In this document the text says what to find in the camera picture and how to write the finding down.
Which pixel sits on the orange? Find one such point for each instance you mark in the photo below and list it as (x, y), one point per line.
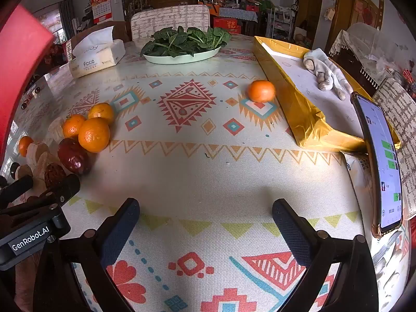
(261, 91)
(102, 111)
(24, 145)
(94, 135)
(72, 126)

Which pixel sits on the pale green oval plate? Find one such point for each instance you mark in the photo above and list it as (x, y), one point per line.
(182, 59)

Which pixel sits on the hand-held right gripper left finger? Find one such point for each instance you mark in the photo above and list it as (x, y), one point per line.
(118, 230)

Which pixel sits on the white tissue box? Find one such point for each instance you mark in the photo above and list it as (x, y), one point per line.
(94, 61)

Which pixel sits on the blue checkered cloth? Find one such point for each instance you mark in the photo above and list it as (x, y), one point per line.
(239, 13)

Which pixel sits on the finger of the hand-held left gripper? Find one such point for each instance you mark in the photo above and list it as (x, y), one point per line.
(18, 187)
(61, 188)

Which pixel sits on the grey knitted glove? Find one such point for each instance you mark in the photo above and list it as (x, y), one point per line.
(328, 71)

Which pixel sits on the wooden door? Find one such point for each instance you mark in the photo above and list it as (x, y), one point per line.
(310, 3)

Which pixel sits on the red gift carton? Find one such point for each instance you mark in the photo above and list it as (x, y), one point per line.
(227, 25)

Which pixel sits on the red cardboard box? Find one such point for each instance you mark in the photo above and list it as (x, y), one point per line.
(19, 71)

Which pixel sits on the red date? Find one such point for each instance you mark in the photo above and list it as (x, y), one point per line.
(53, 174)
(73, 159)

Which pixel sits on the red wall calendar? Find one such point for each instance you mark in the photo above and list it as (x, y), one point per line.
(100, 3)

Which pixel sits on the green potted plant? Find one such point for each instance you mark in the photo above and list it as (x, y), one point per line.
(182, 40)

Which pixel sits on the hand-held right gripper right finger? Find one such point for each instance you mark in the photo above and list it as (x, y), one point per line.
(292, 234)

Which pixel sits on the yellow cardboard box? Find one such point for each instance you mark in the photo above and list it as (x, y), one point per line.
(308, 123)

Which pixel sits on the white foam fruit net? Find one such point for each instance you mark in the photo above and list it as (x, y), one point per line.
(39, 172)
(35, 151)
(57, 128)

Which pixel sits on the smartphone in clear case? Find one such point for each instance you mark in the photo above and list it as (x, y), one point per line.
(386, 175)

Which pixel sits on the metal rack cart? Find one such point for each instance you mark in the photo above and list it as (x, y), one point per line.
(279, 22)

